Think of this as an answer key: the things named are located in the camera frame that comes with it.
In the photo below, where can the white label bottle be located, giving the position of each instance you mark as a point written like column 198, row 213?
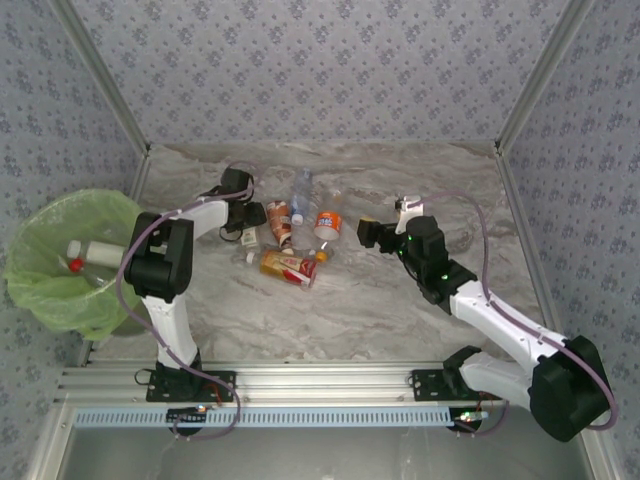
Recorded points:
column 248, row 239

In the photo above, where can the white bottle with white cap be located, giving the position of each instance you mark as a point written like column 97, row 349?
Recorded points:
column 100, row 252

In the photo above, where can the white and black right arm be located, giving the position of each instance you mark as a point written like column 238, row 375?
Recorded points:
column 500, row 320

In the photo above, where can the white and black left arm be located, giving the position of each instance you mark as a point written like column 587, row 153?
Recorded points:
column 170, row 325

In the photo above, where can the green plastic bin liner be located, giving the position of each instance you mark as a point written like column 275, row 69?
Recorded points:
column 35, row 295

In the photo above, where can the brown coffee drink bottle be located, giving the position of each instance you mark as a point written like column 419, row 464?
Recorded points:
column 277, row 220

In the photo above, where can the clear bottle with orange label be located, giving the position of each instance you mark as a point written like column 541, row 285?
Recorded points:
column 327, row 222

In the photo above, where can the clear bottle with orange cap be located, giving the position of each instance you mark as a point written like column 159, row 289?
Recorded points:
column 321, row 256

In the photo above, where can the clear water bottle white cap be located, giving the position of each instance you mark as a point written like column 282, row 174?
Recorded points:
column 302, row 197

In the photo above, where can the yellow and red tea bottle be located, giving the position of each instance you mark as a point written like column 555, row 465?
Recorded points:
column 285, row 266

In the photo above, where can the grey metal lower shelf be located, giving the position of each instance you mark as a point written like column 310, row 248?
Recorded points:
column 325, row 455

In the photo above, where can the aluminium table side rail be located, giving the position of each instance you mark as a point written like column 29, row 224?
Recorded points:
column 530, row 250
column 141, row 172

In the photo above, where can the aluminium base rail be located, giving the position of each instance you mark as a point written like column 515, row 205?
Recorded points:
column 325, row 382

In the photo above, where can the aluminium frame post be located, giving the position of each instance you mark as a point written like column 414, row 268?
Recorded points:
column 100, row 75
column 545, row 75

